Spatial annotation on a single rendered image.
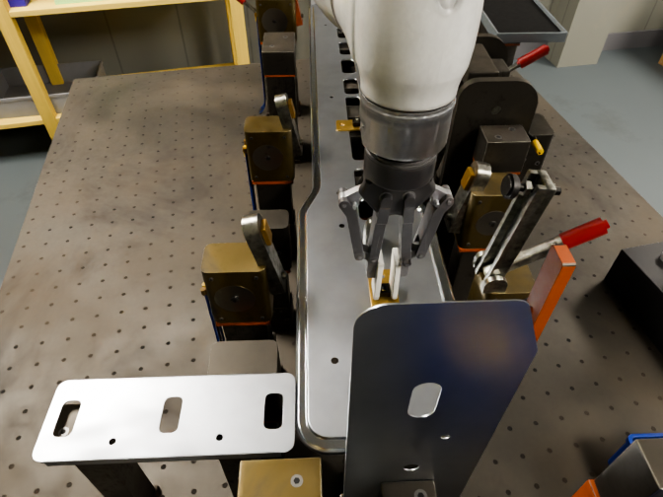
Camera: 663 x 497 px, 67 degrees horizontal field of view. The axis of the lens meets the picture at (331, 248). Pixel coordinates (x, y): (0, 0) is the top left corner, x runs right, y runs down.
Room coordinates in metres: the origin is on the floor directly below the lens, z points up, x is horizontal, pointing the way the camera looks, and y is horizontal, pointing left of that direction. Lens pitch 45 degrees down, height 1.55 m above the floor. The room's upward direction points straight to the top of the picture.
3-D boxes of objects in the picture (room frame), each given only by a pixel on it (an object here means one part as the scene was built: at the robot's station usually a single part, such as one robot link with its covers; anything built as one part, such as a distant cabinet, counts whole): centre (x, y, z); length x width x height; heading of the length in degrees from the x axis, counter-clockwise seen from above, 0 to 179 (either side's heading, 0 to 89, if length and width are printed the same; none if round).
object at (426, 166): (0.43, -0.07, 1.22); 0.08 x 0.07 x 0.09; 93
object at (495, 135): (0.69, -0.28, 0.91); 0.07 x 0.05 x 0.42; 92
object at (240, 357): (0.35, 0.13, 0.84); 0.12 x 0.07 x 0.28; 92
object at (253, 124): (0.83, 0.14, 0.87); 0.12 x 0.07 x 0.35; 92
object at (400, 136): (0.43, -0.07, 1.30); 0.09 x 0.09 x 0.06
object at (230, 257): (0.48, 0.15, 0.87); 0.12 x 0.07 x 0.35; 92
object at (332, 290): (0.92, -0.04, 1.00); 1.38 x 0.22 x 0.02; 2
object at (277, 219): (0.62, 0.12, 0.84); 0.10 x 0.05 x 0.29; 92
